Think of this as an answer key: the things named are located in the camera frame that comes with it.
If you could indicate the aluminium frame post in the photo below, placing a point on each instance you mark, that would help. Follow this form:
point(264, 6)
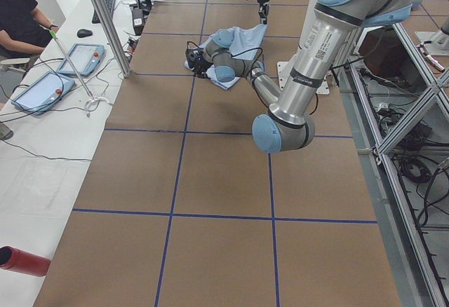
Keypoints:
point(112, 36)

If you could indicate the aluminium frame rail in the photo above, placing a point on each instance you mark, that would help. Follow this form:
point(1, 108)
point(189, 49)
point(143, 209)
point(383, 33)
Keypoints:
point(400, 112)

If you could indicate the near blue teach pendant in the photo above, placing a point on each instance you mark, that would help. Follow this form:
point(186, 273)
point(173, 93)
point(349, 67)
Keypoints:
point(44, 93)

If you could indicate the red cylinder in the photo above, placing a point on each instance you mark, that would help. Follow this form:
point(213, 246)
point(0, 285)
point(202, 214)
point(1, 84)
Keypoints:
point(19, 261)

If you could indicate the seated person in black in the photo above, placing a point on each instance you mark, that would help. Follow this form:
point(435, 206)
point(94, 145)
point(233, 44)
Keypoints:
point(25, 29)

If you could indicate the blue teach pendant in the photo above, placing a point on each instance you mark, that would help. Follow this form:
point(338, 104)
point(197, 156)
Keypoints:
point(86, 57)
point(44, 93)

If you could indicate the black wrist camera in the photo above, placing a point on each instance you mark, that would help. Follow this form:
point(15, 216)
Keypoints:
point(194, 58)

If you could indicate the light blue t-shirt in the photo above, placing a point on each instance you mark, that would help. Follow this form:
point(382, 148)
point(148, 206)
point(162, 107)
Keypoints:
point(244, 46)

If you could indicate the black computer mouse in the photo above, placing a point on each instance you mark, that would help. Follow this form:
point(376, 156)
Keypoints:
point(83, 33)

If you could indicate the metal reacher stick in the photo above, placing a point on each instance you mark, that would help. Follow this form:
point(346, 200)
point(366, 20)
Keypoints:
point(67, 68)

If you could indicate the far blue teach pendant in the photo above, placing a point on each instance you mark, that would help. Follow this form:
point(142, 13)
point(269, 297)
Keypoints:
point(86, 57)

